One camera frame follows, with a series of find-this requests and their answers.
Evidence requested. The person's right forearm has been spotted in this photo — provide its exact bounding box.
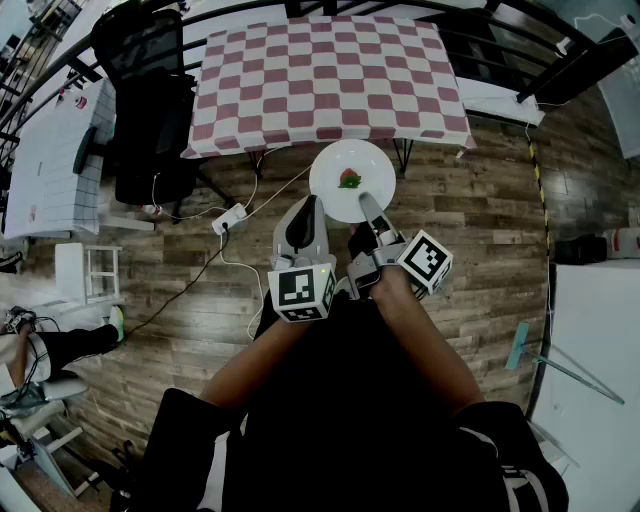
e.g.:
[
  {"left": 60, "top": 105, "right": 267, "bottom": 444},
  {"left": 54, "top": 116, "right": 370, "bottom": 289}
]
[{"left": 369, "top": 269, "right": 486, "bottom": 419}]

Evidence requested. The teal floor squeegee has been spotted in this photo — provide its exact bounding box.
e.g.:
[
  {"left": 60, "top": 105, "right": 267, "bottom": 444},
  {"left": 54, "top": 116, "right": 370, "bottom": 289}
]
[{"left": 503, "top": 322, "right": 626, "bottom": 406}]

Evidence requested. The red white checkered tablecloth table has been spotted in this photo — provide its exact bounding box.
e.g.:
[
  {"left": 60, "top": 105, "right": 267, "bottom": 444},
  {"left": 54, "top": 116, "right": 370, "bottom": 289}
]
[{"left": 179, "top": 14, "right": 479, "bottom": 160}]

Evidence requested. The white smooth table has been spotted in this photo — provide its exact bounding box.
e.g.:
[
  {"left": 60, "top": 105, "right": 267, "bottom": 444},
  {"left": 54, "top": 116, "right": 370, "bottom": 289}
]
[{"left": 529, "top": 259, "right": 640, "bottom": 512}]

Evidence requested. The black floor cable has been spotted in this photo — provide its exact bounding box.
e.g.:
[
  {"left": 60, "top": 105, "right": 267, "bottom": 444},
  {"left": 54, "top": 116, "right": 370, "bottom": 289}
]
[{"left": 123, "top": 232, "right": 231, "bottom": 342}]

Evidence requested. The black metal railing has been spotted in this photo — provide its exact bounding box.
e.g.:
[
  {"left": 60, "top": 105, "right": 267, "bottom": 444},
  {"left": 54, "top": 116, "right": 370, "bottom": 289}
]
[{"left": 0, "top": 0, "right": 601, "bottom": 146}]

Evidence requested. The black bag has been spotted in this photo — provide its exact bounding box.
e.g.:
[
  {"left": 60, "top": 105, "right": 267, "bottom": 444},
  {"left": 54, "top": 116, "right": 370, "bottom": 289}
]
[{"left": 554, "top": 234, "right": 609, "bottom": 266}]

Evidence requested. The white power strip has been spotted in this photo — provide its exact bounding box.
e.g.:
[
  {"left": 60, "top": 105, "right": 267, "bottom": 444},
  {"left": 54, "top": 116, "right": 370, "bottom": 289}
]
[{"left": 211, "top": 202, "right": 249, "bottom": 235}]

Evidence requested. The white round plate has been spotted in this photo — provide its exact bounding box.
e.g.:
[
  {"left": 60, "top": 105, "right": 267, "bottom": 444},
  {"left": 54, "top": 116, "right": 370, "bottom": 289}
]
[{"left": 308, "top": 138, "right": 397, "bottom": 224}]

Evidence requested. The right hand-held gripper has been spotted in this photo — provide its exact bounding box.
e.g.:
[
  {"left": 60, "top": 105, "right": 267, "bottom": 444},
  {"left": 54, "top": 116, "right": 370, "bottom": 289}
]
[{"left": 346, "top": 191, "right": 454, "bottom": 301}]

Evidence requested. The person's black shirt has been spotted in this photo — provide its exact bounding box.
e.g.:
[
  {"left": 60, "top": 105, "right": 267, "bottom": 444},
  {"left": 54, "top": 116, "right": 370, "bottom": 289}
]
[{"left": 144, "top": 289, "right": 569, "bottom": 512}]

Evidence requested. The white floor cable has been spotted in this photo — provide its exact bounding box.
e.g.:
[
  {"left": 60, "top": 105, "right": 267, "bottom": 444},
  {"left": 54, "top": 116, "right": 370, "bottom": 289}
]
[{"left": 219, "top": 244, "right": 266, "bottom": 342}]

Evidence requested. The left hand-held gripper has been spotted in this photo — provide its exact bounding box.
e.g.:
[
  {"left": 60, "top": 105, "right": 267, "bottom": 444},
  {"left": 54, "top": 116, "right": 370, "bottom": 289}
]
[{"left": 267, "top": 194, "right": 339, "bottom": 324}]

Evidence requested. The white stool frame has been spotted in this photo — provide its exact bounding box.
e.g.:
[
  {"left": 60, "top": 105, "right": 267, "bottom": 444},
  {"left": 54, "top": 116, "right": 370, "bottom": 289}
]
[{"left": 53, "top": 243, "right": 126, "bottom": 306}]

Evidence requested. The black office chair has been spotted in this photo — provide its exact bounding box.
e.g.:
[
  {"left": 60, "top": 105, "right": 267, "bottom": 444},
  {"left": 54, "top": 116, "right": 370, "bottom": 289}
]
[{"left": 91, "top": 9, "right": 236, "bottom": 221}]

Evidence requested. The white flat board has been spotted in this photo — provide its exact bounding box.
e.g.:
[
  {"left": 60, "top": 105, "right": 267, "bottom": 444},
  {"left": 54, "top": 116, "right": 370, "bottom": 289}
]
[{"left": 457, "top": 74, "right": 546, "bottom": 129}]

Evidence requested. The white grid cloth table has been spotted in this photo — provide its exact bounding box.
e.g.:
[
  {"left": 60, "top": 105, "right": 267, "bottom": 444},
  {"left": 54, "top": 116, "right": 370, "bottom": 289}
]
[{"left": 2, "top": 77, "right": 119, "bottom": 240}]

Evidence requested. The person's left forearm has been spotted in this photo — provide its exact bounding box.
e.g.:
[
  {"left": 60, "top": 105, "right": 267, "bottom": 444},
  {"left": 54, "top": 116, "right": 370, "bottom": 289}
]
[{"left": 199, "top": 299, "right": 331, "bottom": 416}]

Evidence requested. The yellow black striped tape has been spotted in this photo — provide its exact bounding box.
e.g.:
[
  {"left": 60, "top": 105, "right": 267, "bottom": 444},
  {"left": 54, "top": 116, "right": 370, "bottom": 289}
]
[{"left": 527, "top": 139, "right": 551, "bottom": 251}]

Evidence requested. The white red container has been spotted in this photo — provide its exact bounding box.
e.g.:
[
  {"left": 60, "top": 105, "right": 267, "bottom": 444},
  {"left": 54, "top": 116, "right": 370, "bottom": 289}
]
[{"left": 602, "top": 227, "right": 640, "bottom": 261}]

